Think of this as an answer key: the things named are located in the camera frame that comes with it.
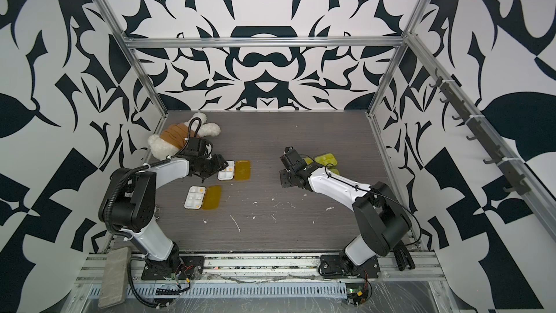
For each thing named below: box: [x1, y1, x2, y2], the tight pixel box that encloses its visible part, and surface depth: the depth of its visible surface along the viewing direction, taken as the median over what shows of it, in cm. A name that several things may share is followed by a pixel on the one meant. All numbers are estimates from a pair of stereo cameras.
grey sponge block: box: [97, 247, 132, 309], surface depth 71 cm
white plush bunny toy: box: [147, 112, 221, 161], surface depth 99 cm
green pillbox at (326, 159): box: [314, 152, 339, 172], surface depth 104 cm
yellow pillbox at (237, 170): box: [217, 160, 252, 181], surface depth 98 cm
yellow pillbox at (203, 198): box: [183, 185, 222, 211], surface depth 91 cm
